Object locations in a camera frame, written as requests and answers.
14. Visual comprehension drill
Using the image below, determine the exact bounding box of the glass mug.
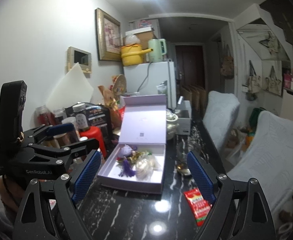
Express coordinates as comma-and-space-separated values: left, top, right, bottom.
176, 151, 191, 176

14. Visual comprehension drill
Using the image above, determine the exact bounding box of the gold framed picture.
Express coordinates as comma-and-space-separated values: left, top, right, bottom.
95, 8, 123, 61

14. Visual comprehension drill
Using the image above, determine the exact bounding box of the cereal snack packet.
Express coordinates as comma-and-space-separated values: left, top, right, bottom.
126, 151, 152, 164

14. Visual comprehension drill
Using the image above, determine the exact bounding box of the white teapot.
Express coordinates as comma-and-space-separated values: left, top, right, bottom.
166, 109, 178, 141

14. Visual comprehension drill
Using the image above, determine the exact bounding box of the green electric kettle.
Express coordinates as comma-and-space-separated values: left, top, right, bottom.
148, 38, 167, 63

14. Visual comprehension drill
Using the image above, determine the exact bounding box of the orange snack bag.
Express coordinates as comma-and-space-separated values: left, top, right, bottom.
98, 86, 122, 128

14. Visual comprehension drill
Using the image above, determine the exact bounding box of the white mini fridge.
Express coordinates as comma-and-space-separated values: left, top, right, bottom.
124, 61, 177, 109

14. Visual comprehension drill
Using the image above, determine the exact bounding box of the left hand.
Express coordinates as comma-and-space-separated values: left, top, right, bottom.
0, 176, 25, 212

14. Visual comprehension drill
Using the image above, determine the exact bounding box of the white foam board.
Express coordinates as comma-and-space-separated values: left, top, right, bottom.
46, 63, 94, 112

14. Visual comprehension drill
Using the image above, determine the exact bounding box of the wall intercom panel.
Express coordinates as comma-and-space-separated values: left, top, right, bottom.
66, 47, 92, 74

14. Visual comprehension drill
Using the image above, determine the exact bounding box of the woven straw fan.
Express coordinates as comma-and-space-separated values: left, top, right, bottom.
112, 74, 127, 101

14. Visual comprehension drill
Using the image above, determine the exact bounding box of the yellow pot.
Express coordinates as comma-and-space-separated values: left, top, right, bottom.
120, 44, 153, 67

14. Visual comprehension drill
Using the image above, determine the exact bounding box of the red snack packet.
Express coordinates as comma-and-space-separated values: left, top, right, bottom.
184, 188, 211, 226

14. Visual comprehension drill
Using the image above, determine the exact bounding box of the lavender gift box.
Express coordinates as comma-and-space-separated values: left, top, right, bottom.
98, 94, 166, 194

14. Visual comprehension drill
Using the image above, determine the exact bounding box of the clear bag white snack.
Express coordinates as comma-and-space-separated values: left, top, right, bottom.
135, 153, 161, 181

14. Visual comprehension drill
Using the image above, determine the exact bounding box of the black snack box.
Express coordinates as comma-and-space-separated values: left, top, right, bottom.
64, 102, 113, 136

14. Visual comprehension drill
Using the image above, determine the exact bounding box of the far light blue cushion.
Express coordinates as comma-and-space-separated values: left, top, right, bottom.
203, 91, 240, 154

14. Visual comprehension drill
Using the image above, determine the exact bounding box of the white tissue box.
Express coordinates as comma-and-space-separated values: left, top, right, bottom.
175, 96, 192, 135

